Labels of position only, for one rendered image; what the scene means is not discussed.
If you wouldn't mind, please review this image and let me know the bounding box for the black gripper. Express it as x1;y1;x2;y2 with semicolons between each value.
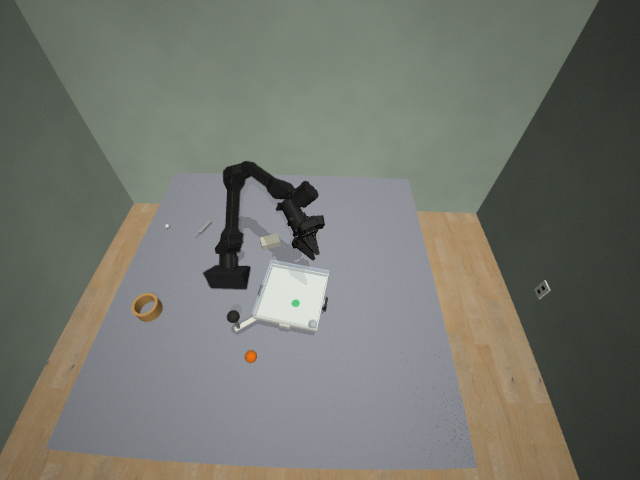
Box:
287;211;320;260

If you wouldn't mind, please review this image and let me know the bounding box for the small beige block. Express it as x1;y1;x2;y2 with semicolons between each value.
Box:
260;234;280;250

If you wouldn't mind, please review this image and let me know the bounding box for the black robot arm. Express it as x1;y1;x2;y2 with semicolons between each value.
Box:
215;161;318;270

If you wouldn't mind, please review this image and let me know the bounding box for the tan tape roll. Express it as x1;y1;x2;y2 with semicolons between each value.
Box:
132;293;163;322

